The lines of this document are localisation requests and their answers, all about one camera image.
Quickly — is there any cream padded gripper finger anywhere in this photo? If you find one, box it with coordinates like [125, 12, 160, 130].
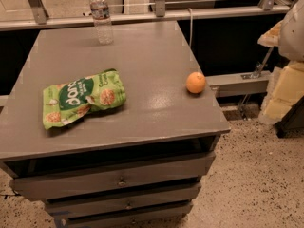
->
[257, 21, 282, 48]
[258, 61, 304, 125]

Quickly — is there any clear plastic water bottle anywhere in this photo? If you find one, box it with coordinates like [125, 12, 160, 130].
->
[89, 0, 113, 45]

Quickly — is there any green rice chip bag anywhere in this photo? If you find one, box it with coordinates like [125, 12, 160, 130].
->
[43, 69, 126, 130]

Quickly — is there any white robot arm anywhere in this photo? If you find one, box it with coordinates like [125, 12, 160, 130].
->
[257, 0, 304, 124]

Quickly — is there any grey metal crossbar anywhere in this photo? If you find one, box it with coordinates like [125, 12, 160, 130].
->
[206, 71, 271, 98]

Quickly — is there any orange fruit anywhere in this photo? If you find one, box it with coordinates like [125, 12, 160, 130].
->
[186, 72, 206, 94]

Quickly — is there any top grey drawer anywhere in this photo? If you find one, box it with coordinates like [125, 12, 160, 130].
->
[12, 151, 215, 200]

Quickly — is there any grey drawer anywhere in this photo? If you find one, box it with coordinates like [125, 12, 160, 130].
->
[46, 182, 201, 219]
[12, 151, 215, 200]
[66, 200, 193, 228]

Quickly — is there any middle grey drawer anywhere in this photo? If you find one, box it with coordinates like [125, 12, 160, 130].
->
[46, 182, 201, 219]

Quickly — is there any bottom grey drawer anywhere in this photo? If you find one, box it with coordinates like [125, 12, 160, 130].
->
[66, 200, 193, 228]

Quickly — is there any grey drawer cabinet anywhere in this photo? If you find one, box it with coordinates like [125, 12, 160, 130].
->
[0, 20, 231, 228]

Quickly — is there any white cable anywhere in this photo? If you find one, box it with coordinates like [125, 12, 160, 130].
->
[187, 7, 194, 48]

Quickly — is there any metal frame rail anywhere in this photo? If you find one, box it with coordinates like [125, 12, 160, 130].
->
[0, 0, 298, 31]

